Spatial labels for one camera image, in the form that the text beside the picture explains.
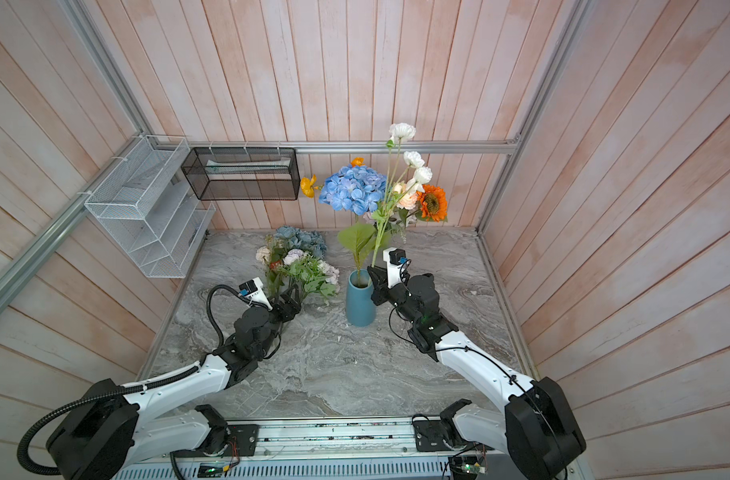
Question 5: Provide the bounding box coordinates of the light blue hydrangea stem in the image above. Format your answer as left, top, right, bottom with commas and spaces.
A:
319, 165, 390, 288

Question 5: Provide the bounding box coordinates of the white wire mesh shelf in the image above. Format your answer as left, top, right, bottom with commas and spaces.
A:
85, 135, 216, 279

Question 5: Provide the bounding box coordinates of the peach pink rose stem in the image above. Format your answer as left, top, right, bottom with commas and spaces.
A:
391, 180, 422, 210

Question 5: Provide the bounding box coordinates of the pink white green bouquet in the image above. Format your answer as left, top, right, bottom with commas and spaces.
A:
255, 235, 341, 302

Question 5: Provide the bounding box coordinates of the purple white flower bouquet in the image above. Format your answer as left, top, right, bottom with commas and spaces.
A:
384, 208, 416, 242

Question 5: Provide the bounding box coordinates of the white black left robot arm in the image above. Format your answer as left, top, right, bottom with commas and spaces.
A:
16, 279, 302, 479

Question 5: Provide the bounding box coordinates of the teal cylindrical vase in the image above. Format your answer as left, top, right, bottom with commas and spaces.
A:
346, 269, 376, 327

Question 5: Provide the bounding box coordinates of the aluminium frame rail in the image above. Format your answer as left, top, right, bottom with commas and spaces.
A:
187, 140, 519, 155

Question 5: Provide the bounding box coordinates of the orange gerbera flower stem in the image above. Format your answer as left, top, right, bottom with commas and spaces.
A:
417, 184, 448, 222

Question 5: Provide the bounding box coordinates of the white ranunculus stem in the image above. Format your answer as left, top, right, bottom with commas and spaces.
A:
371, 123, 433, 266

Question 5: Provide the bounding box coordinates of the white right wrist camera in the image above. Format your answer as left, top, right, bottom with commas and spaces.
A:
383, 247, 408, 288

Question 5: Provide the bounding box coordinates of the yellow orange poppy stem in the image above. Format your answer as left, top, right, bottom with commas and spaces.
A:
300, 157, 364, 198

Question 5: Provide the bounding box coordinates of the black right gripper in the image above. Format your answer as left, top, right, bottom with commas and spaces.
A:
370, 264, 421, 329

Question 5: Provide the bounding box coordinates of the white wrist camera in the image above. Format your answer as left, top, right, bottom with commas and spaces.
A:
383, 247, 408, 288
238, 277, 273, 311

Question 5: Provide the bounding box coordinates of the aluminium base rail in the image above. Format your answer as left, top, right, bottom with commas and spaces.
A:
114, 414, 524, 479

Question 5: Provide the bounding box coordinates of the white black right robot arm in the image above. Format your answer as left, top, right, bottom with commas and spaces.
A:
368, 264, 587, 479

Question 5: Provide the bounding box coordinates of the black wire mesh basket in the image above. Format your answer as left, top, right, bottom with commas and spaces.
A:
182, 146, 301, 201

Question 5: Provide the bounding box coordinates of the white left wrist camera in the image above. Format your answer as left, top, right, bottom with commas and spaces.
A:
238, 277, 273, 311

